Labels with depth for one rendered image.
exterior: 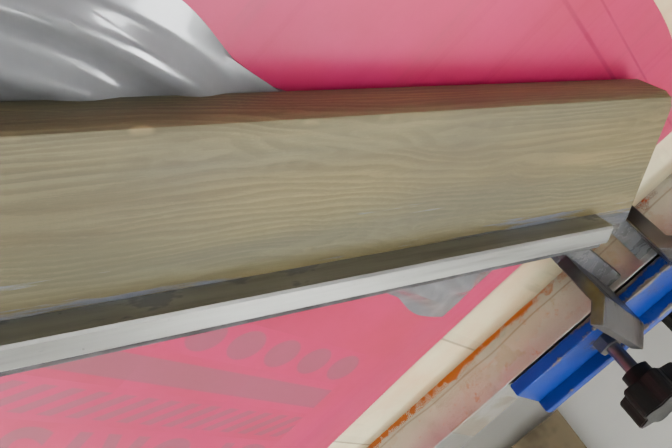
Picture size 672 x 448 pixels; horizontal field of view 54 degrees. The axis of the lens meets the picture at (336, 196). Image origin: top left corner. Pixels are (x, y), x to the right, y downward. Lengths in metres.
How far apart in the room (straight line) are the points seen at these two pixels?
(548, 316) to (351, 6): 0.31
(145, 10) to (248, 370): 0.23
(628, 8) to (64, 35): 0.26
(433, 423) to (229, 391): 0.19
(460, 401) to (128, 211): 0.35
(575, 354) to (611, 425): 1.80
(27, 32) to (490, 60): 0.19
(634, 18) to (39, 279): 0.29
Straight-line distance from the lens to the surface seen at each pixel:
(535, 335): 0.50
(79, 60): 0.23
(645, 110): 0.36
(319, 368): 0.42
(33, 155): 0.21
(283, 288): 0.25
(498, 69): 0.32
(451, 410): 0.52
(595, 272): 0.46
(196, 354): 0.36
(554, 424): 2.30
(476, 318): 0.48
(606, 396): 2.30
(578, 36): 0.34
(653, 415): 0.49
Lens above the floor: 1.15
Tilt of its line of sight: 40 degrees down
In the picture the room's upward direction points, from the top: 145 degrees clockwise
